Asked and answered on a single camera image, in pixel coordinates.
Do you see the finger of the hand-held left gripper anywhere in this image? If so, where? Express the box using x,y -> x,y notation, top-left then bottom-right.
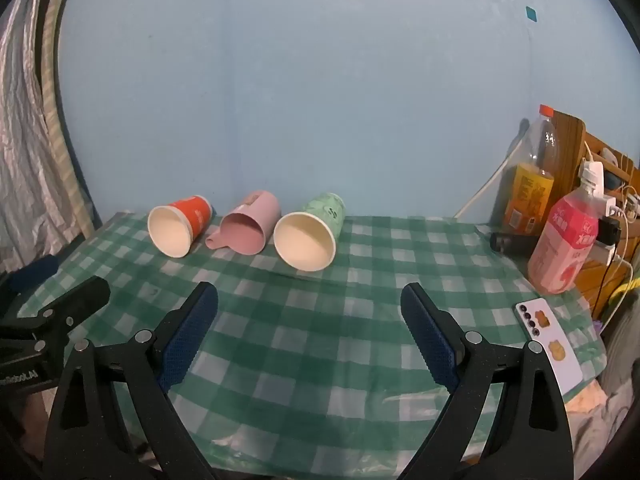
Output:
0,276 -> 111,347
0,254 -> 60,297

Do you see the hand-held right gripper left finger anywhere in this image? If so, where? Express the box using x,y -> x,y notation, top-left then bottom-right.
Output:
42,281 -> 221,480

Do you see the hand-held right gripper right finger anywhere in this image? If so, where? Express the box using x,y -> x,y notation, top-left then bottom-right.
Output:
400,282 -> 574,480

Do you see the orange paper cup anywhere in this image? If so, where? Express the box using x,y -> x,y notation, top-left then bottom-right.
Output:
148,195 -> 213,259

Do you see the green paper cup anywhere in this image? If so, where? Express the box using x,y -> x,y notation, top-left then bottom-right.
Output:
273,192 -> 347,273

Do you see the silver curtain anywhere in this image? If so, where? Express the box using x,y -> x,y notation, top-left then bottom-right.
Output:
0,0 -> 101,273

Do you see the green checkered tablecloth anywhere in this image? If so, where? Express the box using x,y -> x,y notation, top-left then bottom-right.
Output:
17,210 -> 608,466

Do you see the black cylinder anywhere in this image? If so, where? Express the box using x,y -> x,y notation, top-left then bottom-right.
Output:
489,231 -> 539,257

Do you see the white smartphone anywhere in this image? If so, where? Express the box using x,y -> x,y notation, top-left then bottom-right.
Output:
515,298 -> 584,397

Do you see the pink drink bottle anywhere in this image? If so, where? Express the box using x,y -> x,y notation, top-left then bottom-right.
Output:
527,167 -> 606,295

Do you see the orange drink bottle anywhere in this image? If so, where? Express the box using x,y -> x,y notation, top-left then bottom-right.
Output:
501,104 -> 558,237

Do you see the light bedding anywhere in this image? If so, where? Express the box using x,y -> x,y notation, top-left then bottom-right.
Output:
564,280 -> 640,480

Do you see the black charger adapter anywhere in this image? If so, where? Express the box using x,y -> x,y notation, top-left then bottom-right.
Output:
597,217 -> 623,247

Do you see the white power strip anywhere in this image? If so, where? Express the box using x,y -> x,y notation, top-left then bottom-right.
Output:
582,180 -> 640,267

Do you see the white charger plug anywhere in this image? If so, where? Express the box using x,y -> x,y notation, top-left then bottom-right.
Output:
580,160 -> 607,188

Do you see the wooden shelf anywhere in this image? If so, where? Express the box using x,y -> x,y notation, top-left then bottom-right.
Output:
549,111 -> 640,321

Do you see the pink plastic cup with handle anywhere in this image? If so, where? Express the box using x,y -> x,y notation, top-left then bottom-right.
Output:
205,190 -> 282,256

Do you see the white cable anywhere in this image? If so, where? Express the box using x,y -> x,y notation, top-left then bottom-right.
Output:
454,137 -> 526,219

